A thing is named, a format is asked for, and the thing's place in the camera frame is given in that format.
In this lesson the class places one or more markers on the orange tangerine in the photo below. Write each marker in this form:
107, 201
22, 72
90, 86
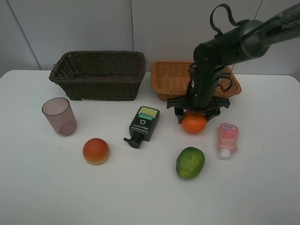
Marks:
193, 122

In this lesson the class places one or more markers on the round brown bread bun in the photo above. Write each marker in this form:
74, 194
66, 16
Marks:
96, 151

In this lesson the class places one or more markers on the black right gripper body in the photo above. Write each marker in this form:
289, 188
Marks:
204, 78

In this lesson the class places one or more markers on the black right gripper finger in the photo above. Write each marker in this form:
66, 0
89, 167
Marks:
212, 114
179, 113

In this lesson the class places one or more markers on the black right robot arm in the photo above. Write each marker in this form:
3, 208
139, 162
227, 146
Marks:
249, 40

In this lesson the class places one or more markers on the pink lotion bottle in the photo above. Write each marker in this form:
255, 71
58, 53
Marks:
227, 140

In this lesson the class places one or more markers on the translucent purple plastic cup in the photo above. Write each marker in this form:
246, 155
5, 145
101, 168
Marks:
60, 115

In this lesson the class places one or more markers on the black green pump bottle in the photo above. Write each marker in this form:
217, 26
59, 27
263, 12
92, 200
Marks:
142, 126

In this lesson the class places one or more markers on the green lime fruit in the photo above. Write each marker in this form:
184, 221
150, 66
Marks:
189, 163

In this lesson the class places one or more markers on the orange wicker basket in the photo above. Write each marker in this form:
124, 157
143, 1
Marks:
170, 78

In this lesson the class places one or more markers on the dark brown wicker basket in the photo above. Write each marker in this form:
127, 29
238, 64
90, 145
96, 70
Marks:
100, 75

